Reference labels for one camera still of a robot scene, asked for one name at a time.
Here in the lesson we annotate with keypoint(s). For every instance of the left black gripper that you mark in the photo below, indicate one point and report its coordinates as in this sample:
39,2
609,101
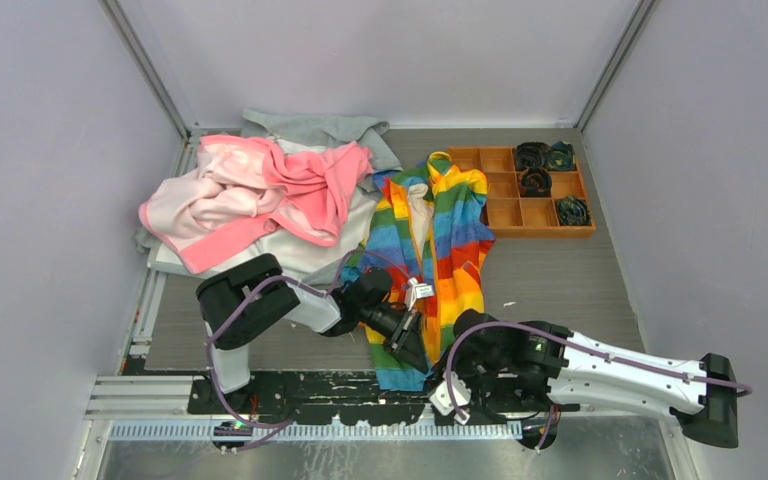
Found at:
406,340

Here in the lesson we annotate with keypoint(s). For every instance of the rainbow striped zip jacket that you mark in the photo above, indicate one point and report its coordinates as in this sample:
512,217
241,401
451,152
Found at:
427,226

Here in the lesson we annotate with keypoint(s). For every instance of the blue green rolled tie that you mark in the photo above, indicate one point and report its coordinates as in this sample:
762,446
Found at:
572,211

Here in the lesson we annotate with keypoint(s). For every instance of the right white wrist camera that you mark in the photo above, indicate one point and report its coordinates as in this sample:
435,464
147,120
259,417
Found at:
452,397

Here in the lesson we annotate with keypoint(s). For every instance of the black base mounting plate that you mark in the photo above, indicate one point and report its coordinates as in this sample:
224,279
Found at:
316,397

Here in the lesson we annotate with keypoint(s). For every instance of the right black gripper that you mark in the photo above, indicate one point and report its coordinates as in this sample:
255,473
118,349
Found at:
473,386

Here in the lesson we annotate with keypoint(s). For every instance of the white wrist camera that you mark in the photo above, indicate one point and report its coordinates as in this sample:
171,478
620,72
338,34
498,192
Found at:
417,290
452,397

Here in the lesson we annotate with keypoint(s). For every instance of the pink fleece garment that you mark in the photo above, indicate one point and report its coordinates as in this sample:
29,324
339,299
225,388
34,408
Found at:
244,188

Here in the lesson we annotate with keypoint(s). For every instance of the grey white garment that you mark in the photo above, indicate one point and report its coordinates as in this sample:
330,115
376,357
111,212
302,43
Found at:
309,130

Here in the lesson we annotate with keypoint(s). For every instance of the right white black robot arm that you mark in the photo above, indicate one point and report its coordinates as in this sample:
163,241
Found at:
550,367

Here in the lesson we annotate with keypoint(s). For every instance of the dark rolled tie back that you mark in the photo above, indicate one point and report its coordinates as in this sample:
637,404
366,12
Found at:
529,155

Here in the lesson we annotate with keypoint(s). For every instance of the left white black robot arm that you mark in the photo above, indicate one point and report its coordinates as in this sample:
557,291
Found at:
239,305

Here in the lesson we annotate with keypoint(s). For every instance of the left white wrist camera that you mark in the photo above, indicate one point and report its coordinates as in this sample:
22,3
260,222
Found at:
417,290

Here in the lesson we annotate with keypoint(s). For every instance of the silver slotted aluminium rail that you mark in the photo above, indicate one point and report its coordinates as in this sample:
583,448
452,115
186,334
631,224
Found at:
235,432

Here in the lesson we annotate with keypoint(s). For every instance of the orange compartment tray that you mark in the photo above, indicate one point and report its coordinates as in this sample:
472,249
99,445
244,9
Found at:
506,212

